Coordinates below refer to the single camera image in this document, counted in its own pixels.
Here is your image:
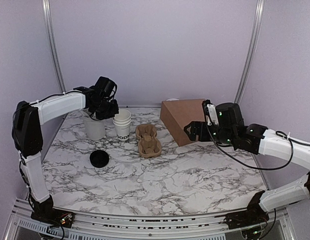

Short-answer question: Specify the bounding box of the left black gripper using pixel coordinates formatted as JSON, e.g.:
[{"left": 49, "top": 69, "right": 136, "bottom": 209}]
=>
[{"left": 92, "top": 98, "right": 119, "bottom": 120}]

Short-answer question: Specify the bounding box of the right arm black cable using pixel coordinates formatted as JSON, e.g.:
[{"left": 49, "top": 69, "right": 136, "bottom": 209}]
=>
[{"left": 207, "top": 122, "right": 310, "bottom": 172}]

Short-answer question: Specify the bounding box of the white round object behind box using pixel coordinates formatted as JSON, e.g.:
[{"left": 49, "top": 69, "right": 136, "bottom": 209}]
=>
[{"left": 166, "top": 98, "right": 179, "bottom": 102}]

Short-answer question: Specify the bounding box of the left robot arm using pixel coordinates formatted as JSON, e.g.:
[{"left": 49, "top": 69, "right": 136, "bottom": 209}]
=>
[{"left": 12, "top": 76, "right": 119, "bottom": 223}]

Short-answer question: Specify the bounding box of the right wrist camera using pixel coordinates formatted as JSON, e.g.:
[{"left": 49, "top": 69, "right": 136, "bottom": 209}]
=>
[{"left": 202, "top": 99, "right": 219, "bottom": 126}]

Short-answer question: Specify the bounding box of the left aluminium frame post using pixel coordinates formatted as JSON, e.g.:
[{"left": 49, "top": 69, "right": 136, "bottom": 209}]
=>
[{"left": 42, "top": 0, "right": 66, "bottom": 93}]

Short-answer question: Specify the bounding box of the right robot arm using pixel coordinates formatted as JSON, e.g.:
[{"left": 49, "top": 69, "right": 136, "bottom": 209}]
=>
[{"left": 184, "top": 99, "right": 310, "bottom": 224}]

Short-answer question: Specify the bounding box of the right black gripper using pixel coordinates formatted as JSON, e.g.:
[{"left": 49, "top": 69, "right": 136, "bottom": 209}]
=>
[{"left": 184, "top": 121, "right": 236, "bottom": 146}]

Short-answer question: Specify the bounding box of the aluminium frame post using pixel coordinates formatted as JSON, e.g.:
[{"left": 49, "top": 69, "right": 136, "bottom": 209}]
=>
[
  {"left": 42, "top": 0, "right": 66, "bottom": 93},
  {"left": 234, "top": 0, "right": 265, "bottom": 104}
]

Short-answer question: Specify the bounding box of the right aluminium frame post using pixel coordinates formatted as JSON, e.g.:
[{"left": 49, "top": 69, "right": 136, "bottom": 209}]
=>
[{"left": 234, "top": 0, "right": 265, "bottom": 104}]

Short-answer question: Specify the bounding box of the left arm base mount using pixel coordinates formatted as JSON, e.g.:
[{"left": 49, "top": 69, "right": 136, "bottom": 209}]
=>
[{"left": 28, "top": 196, "right": 75, "bottom": 228}]

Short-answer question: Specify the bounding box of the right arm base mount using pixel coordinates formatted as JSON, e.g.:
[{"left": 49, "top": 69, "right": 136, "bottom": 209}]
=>
[{"left": 223, "top": 190, "right": 269, "bottom": 230}]

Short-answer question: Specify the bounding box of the brown pulp cup carrier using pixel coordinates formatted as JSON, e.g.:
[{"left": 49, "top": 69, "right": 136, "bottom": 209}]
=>
[{"left": 135, "top": 124, "right": 162, "bottom": 158}]

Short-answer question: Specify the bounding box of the white ribbed utensil container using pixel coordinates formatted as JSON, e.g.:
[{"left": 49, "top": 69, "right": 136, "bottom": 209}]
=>
[{"left": 80, "top": 110, "right": 106, "bottom": 141}]

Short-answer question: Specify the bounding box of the brown cardboard box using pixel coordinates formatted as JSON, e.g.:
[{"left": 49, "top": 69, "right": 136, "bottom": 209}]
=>
[{"left": 160, "top": 98, "right": 204, "bottom": 147}]

